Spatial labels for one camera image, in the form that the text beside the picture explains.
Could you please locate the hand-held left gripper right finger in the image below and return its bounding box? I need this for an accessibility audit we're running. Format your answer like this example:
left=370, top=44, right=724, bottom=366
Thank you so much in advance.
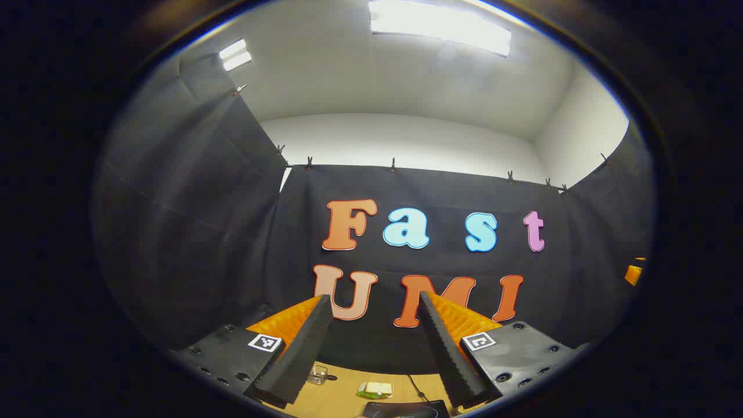
left=419, top=290, right=584, bottom=410

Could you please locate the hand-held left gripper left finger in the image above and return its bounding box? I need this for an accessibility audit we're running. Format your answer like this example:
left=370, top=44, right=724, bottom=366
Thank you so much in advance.
left=174, top=294, right=334, bottom=410

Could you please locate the black induction cooktop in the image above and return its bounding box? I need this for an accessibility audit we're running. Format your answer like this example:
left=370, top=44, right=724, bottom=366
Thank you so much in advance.
left=363, top=399, right=450, bottom=418

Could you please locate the small white plate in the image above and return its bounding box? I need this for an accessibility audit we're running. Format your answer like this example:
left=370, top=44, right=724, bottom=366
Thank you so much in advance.
left=357, top=381, right=394, bottom=400

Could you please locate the row of cloth clips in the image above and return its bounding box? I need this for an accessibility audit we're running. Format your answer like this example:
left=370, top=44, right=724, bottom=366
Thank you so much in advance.
left=232, top=84, right=610, bottom=195

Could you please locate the ceiling light panel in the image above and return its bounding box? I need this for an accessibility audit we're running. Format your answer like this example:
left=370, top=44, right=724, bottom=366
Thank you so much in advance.
left=219, top=39, right=253, bottom=72
left=369, top=0, right=513, bottom=57

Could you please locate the black power cable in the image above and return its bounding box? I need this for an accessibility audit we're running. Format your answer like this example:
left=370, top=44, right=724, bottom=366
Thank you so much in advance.
left=406, top=374, right=430, bottom=402

